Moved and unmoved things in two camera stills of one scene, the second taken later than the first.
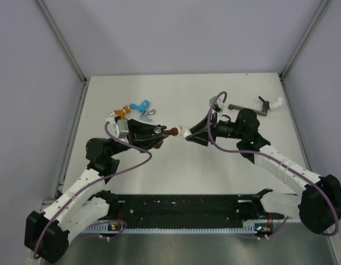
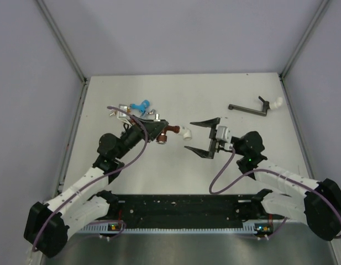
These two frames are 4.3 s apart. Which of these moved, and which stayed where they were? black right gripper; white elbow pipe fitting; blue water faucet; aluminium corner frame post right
Moved: black right gripper
Stayed: aluminium corner frame post right; blue water faucet; white elbow pipe fitting
